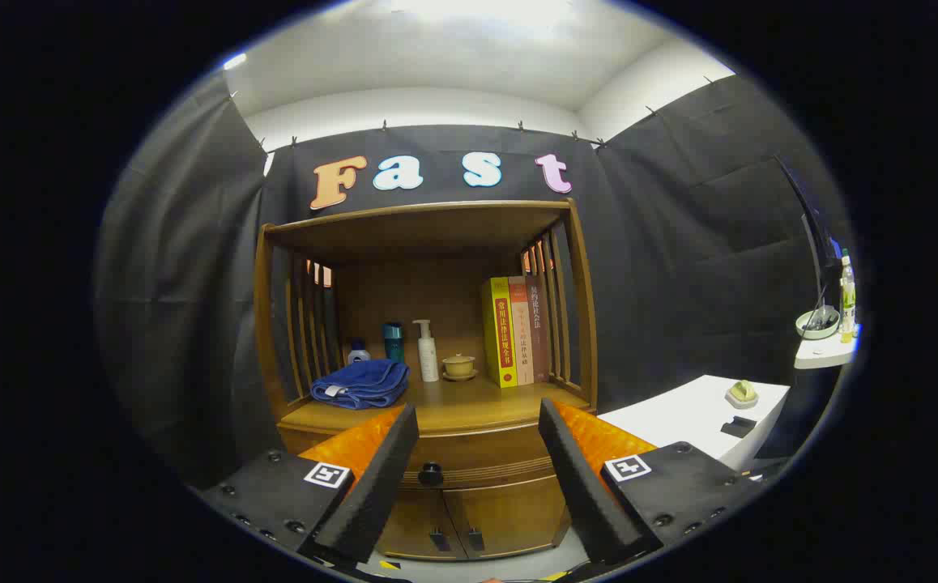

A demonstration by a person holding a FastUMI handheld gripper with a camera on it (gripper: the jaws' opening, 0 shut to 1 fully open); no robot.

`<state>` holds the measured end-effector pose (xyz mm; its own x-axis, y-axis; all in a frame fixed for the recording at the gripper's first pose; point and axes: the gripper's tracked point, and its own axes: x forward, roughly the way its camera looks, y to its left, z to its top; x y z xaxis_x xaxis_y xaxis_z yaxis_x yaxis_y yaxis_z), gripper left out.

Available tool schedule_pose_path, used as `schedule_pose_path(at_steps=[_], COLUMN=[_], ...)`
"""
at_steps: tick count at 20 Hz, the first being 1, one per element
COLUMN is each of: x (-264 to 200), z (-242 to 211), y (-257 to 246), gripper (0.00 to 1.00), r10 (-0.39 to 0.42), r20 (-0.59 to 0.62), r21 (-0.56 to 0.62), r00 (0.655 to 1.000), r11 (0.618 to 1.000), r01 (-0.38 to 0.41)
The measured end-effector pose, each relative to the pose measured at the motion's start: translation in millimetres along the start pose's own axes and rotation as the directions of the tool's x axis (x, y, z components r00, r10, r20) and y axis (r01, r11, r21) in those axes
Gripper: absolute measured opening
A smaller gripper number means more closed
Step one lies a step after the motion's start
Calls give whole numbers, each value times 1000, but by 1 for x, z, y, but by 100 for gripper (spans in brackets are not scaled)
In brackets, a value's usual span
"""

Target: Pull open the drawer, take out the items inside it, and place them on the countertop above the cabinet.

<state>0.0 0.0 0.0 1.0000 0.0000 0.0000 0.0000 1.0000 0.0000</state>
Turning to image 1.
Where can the brown book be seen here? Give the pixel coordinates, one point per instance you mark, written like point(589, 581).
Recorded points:
point(539, 332)

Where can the wooden cabinet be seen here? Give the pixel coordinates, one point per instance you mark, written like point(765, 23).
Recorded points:
point(437, 231)

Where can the blue folded towel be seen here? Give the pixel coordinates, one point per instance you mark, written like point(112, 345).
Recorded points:
point(360, 385)

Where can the white bowl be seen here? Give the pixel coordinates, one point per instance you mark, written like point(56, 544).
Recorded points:
point(809, 328)

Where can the wooden cabinet door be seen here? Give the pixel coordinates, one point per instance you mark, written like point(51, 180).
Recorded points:
point(518, 514)
point(412, 526)

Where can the beige lidded tea cup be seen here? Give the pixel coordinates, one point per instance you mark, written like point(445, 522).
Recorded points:
point(459, 367)

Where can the green bottle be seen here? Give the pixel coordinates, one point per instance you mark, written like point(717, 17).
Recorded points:
point(847, 300)

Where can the white shelf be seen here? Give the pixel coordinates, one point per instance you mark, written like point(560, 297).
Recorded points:
point(821, 352)

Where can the teal bottle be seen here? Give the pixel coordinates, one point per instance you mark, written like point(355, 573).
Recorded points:
point(394, 340)

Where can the small white blue-capped bottle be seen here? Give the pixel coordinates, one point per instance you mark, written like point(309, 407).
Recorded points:
point(359, 355)

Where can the small black object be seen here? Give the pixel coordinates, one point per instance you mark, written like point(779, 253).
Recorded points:
point(738, 427)

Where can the yellow book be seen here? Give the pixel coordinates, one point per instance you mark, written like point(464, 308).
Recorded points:
point(501, 340)

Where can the white side cabinet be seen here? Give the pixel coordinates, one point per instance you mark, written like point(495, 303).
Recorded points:
point(680, 413)

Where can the wooden countertop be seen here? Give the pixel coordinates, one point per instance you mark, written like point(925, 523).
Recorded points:
point(469, 401)

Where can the orange and white book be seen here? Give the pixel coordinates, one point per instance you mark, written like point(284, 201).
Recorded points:
point(522, 340)

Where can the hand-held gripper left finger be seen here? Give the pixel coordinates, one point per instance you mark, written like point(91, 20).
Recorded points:
point(380, 478)

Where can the pale green small object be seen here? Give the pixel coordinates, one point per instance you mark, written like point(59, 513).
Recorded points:
point(743, 393)

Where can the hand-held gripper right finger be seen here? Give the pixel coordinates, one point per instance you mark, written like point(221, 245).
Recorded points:
point(582, 478)

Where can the white pump bottle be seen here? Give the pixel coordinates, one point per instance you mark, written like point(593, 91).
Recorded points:
point(428, 356)

